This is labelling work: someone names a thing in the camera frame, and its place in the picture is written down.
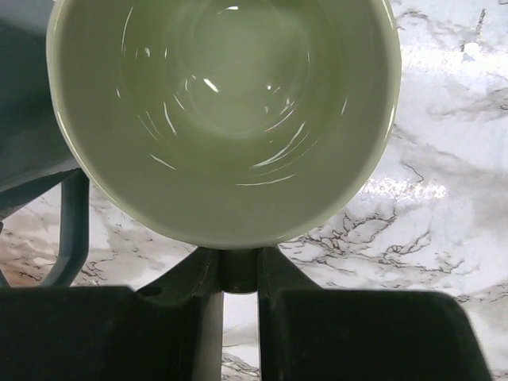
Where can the dark grey blue mug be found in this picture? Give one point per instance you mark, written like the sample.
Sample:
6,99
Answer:
34,156

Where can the light green mug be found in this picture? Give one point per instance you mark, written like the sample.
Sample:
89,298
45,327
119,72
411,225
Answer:
229,125

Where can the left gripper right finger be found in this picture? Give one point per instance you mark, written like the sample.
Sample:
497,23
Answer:
311,333

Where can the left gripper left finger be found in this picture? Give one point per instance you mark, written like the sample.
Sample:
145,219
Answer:
170,329

